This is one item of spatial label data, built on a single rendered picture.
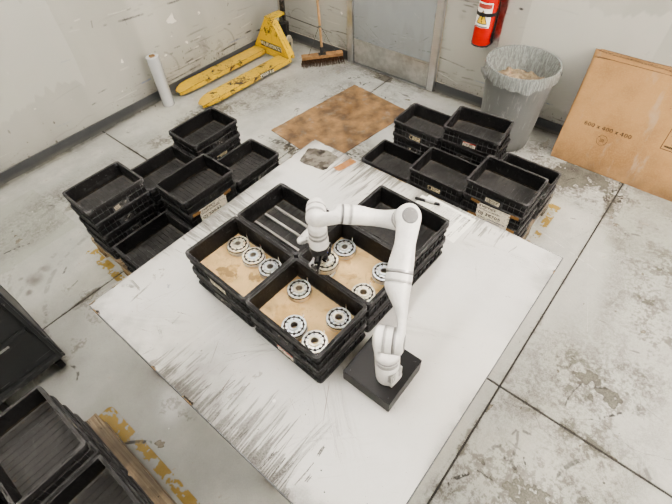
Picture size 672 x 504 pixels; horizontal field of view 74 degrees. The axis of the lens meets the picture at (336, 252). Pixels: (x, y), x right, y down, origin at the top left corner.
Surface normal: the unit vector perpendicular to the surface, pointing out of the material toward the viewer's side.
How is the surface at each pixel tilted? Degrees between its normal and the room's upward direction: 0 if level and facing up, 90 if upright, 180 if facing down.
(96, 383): 0
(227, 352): 0
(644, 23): 90
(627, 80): 81
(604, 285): 0
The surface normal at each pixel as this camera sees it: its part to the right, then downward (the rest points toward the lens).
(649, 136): -0.63, 0.44
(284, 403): -0.04, -0.65
